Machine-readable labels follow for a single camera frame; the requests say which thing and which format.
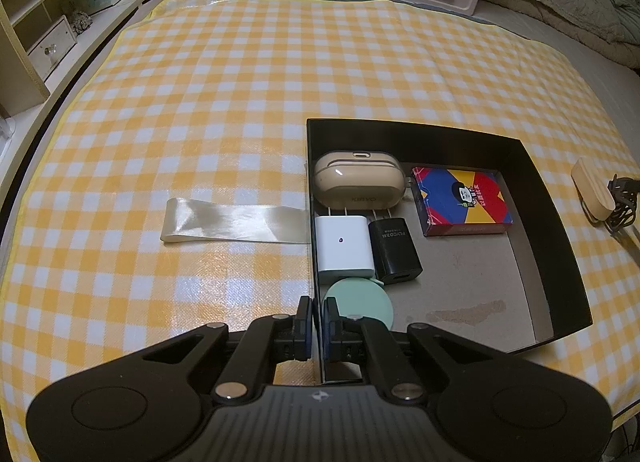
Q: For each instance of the black cardboard box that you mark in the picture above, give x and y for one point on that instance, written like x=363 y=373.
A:
x=545 y=202

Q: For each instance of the dried flower bundle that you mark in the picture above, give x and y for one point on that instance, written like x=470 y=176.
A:
x=81 y=19

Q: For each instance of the small white drawer box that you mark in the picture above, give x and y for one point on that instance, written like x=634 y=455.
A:
x=50 y=46

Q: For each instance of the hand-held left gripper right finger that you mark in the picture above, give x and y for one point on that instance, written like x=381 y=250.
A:
x=331 y=337

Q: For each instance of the mint green round tape measure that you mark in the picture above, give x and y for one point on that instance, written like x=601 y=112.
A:
x=360 y=299

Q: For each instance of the wooden shelf unit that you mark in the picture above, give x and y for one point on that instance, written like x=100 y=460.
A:
x=20 y=56

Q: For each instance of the oval wooden block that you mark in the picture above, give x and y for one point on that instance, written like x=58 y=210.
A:
x=592 y=187

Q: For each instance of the beige earbuds case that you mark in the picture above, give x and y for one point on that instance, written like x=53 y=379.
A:
x=357 y=181

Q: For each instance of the black charger plug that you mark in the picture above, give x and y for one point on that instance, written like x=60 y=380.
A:
x=395 y=249

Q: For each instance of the yellow white checkered cloth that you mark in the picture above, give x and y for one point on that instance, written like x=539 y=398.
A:
x=200 y=116

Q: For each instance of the white charger plug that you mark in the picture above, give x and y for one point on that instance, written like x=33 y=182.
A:
x=342 y=247

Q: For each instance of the colourful card box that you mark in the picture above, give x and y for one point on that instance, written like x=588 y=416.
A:
x=460 y=202

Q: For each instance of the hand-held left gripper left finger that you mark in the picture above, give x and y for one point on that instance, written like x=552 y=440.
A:
x=306 y=337

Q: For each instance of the clear plastic bag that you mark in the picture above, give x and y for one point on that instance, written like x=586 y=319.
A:
x=235 y=222

